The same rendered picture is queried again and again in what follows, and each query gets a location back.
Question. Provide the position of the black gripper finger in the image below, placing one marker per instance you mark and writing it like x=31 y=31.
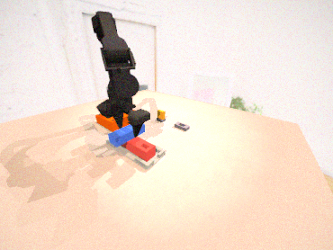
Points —
x=136 y=129
x=118 y=119

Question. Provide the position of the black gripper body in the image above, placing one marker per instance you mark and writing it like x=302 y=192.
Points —
x=134 y=117

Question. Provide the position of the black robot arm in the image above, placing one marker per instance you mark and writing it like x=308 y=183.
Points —
x=116 y=56

